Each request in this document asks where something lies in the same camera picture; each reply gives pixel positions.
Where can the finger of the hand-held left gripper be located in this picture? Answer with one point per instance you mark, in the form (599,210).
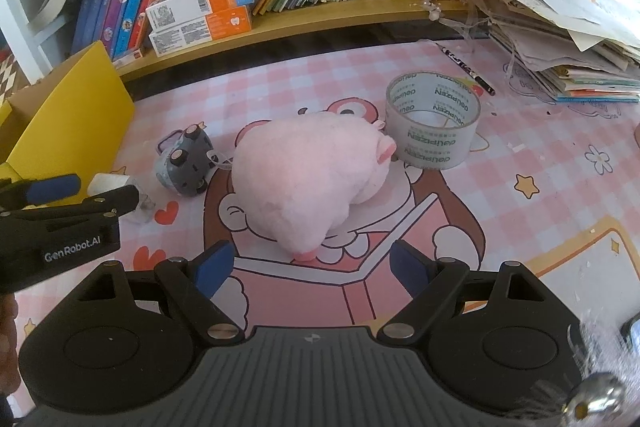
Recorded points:
(115,199)
(52,188)

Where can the brown checkered box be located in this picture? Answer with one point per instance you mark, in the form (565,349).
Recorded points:
(6,77)

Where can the black smartphone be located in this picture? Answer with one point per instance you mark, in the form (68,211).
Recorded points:
(634,332)

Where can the white charger plug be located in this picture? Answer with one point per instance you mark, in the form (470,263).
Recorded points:
(110,182)

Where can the stack of papers and books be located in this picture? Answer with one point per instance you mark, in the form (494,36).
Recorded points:
(550,7)

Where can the clear tape roll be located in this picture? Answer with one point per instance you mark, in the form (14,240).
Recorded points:
(430,147)

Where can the small orange white box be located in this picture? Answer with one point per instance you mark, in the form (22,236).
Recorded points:
(129,58)

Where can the pink plush toy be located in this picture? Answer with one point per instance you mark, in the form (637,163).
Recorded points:
(300,177)

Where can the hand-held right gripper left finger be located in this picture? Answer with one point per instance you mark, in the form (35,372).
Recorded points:
(215,269)

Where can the pink printed desk mat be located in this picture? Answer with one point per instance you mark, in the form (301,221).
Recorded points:
(525,147)

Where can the yellow cardboard box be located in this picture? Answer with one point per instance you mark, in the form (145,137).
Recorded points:
(75,117)

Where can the black marker pen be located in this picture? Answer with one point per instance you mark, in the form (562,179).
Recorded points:
(467,69)

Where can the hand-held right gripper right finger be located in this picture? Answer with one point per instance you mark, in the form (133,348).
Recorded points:
(410,267)

